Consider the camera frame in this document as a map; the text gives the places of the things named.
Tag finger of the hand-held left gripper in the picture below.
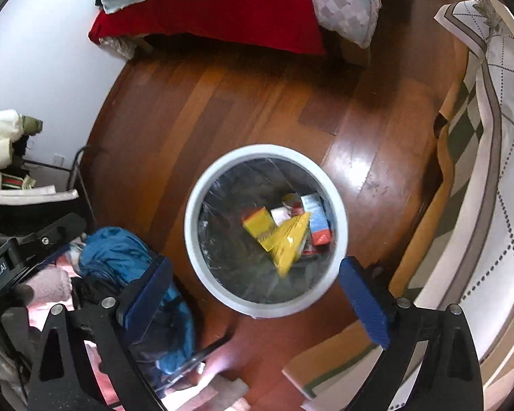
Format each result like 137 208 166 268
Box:
8 212 90 267

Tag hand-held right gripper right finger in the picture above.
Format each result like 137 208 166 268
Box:
338 256 485 411

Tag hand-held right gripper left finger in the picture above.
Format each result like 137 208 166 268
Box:
26 254 174 411

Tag white round trash bin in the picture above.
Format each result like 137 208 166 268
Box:
184 144 349 319

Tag blue white box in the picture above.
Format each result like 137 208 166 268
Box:
301 193 333 247

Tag yellow snack packet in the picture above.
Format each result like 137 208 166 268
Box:
261 211 313 277

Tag red drink can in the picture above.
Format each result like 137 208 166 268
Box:
282 193 307 217

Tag gold box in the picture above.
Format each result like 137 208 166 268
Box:
242 206 279 251

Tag pink fleece cloth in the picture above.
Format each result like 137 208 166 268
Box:
25 267 72 306

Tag black metal rack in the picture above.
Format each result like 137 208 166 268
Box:
21 145 97 224

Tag blue jacket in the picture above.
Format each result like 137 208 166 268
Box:
79 226 198 376

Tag cream jacket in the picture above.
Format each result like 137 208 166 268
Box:
0 109 44 186

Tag red blanket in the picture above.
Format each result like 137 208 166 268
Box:
88 0 327 56

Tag checked grey bedsheet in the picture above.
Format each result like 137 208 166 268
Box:
306 0 382 49

